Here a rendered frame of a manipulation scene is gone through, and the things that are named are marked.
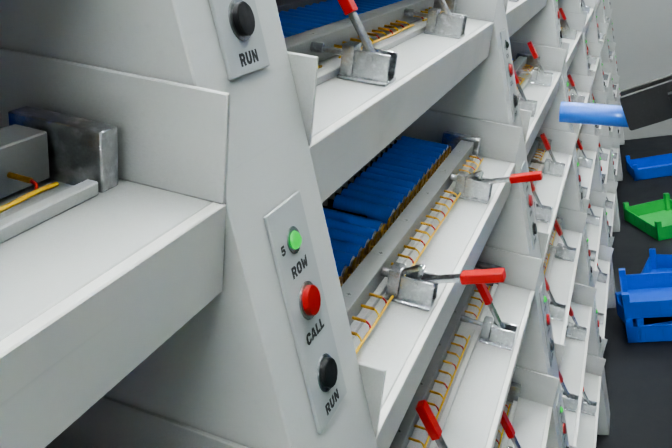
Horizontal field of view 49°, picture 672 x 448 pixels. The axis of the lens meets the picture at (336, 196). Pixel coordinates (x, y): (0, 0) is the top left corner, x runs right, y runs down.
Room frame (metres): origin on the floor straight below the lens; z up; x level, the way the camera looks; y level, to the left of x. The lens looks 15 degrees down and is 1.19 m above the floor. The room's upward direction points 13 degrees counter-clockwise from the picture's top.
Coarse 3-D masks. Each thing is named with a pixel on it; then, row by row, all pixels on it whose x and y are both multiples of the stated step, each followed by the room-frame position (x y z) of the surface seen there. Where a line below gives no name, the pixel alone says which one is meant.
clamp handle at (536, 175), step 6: (480, 174) 0.81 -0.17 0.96; (516, 174) 0.80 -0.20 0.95; (522, 174) 0.79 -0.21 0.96; (528, 174) 0.78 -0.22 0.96; (534, 174) 0.78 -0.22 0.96; (540, 174) 0.78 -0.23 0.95; (480, 180) 0.81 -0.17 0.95; (486, 180) 0.81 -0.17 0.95; (492, 180) 0.80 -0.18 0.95; (498, 180) 0.80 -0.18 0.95; (504, 180) 0.80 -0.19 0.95; (510, 180) 0.79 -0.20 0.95; (516, 180) 0.79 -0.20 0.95; (522, 180) 0.79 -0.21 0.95; (528, 180) 0.78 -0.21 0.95; (534, 180) 0.78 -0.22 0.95
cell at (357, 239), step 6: (330, 228) 0.66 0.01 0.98; (330, 234) 0.65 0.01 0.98; (336, 234) 0.65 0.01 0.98; (342, 234) 0.65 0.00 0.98; (348, 234) 0.65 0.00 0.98; (354, 234) 0.65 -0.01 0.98; (342, 240) 0.64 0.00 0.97; (348, 240) 0.64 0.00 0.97; (354, 240) 0.64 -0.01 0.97; (360, 240) 0.64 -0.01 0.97; (366, 240) 0.64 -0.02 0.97; (366, 246) 0.64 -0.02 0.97
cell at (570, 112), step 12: (564, 108) 0.63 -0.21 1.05; (576, 108) 0.62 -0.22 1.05; (588, 108) 0.62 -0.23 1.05; (600, 108) 0.62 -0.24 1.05; (612, 108) 0.61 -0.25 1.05; (564, 120) 0.63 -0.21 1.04; (576, 120) 0.62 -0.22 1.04; (588, 120) 0.62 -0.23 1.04; (600, 120) 0.61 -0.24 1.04; (612, 120) 0.61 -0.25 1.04; (624, 120) 0.61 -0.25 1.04
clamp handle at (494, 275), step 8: (464, 272) 0.56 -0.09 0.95; (472, 272) 0.55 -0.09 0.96; (480, 272) 0.55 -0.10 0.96; (488, 272) 0.54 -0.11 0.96; (496, 272) 0.54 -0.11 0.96; (504, 272) 0.54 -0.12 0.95; (424, 280) 0.56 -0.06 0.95; (432, 280) 0.56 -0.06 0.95; (440, 280) 0.56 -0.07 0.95; (448, 280) 0.56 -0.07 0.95; (456, 280) 0.55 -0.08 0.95; (464, 280) 0.55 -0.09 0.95; (472, 280) 0.55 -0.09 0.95; (480, 280) 0.54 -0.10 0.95; (488, 280) 0.54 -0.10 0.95; (496, 280) 0.54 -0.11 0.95
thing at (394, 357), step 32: (416, 128) 1.00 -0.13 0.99; (448, 128) 0.98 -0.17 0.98; (480, 128) 0.96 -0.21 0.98; (512, 128) 0.95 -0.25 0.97; (512, 160) 0.95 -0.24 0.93; (448, 224) 0.73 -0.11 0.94; (480, 224) 0.74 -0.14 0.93; (416, 256) 0.65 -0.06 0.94; (448, 256) 0.66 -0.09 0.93; (448, 288) 0.60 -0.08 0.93; (384, 320) 0.54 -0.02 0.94; (416, 320) 0.54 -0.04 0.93; (448, 320) 0.61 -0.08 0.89; (384, 352) 0.49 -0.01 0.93; (416, 352) 0.50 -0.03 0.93; (384, 384) 0.46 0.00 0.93; (416, 384) 0.51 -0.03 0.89; (384, 416) 0.42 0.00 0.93
